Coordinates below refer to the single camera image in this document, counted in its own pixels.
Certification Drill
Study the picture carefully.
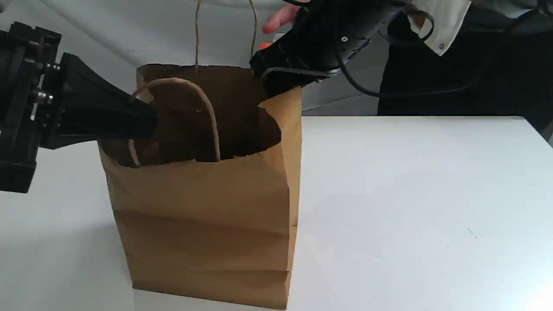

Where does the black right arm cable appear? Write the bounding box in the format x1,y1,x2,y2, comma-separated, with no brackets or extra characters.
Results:
335,6,553,98

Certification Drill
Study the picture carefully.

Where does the white backdrop cloth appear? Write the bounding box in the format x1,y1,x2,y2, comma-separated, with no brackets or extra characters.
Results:
0,0,389,116

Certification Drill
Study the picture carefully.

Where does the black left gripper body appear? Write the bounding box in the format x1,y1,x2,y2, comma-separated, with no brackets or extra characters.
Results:
0,22,62,194

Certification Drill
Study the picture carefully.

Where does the person torso dark clothing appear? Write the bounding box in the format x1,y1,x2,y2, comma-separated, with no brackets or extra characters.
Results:
377,0,553,140

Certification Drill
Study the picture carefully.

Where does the person forearm white sleeve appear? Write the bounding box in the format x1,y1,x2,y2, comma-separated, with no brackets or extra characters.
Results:
411,0,471,56

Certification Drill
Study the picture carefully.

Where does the person hand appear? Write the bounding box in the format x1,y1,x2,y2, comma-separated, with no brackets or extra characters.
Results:
262,0,310,34

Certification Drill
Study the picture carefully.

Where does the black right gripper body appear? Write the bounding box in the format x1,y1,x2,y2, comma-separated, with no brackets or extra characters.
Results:
250,0,409,83

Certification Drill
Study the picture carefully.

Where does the orange small item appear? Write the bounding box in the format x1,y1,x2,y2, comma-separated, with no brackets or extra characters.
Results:
259,41,273,51

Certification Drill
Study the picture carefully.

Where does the brown paper bag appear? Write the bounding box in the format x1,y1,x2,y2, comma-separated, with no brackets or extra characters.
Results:
98,0,303,310

